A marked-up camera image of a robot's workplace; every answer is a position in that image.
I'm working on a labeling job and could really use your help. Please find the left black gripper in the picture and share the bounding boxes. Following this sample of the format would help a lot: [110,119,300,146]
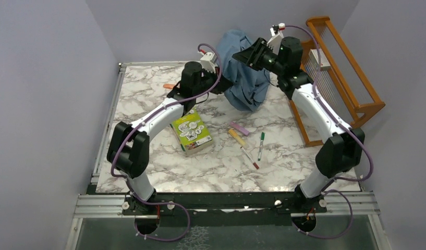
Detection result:
[193,65,232,96]

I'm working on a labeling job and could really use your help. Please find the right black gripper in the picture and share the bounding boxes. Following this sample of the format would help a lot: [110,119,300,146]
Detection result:
[232,37,285,76]

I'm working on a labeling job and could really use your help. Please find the blue student backpack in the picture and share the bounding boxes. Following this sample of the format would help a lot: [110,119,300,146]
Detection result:
[216,29,271,112]

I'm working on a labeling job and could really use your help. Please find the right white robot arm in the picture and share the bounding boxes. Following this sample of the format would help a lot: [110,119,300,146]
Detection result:
[232,36,365,212]

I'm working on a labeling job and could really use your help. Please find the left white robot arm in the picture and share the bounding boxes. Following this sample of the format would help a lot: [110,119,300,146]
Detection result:
[106,61,223,214]

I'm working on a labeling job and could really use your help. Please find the small white box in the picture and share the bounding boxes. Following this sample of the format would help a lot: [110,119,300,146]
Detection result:
[308,48,331,71]

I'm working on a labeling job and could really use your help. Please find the green illustrated book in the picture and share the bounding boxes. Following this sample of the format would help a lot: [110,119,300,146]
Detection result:
[169,108,214,156]

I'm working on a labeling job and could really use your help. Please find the orange wooden rack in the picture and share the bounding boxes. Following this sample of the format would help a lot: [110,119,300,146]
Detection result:
[306,16,385,128]

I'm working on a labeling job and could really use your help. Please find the pink highlighter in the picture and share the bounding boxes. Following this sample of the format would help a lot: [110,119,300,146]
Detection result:
[229,122,250,136]

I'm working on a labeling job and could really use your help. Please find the yellow orange highlighter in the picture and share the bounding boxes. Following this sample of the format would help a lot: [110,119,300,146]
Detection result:
[228,129,248,148]

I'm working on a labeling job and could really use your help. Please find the green marker pen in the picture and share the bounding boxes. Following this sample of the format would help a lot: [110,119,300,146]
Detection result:
[258,132,265,161]

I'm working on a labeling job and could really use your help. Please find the red marker pen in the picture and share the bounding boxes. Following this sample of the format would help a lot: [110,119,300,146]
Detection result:
[240,146,259,169]

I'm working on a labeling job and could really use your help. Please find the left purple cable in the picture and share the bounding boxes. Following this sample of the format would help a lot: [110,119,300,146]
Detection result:
[110,43,223,243]

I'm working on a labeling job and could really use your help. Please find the purple cable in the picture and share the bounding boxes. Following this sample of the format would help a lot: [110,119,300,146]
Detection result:
[110,43,223,243]
[278,24,375,241]

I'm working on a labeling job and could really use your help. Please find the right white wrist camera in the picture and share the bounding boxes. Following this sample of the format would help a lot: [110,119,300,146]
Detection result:
[267,23,286,50]

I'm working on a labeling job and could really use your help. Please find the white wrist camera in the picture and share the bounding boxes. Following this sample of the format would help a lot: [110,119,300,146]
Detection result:
[267,23,286,50]
[200,52,217,73]

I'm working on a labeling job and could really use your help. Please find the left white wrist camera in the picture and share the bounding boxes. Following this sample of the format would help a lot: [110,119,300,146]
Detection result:
[200,52,217,73]

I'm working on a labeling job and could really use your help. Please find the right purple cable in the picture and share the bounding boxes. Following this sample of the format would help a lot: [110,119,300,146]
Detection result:
[278,24,375,241]

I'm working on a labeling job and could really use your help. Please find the black metal base rail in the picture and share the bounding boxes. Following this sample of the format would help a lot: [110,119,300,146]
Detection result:
[121,192,327,227]

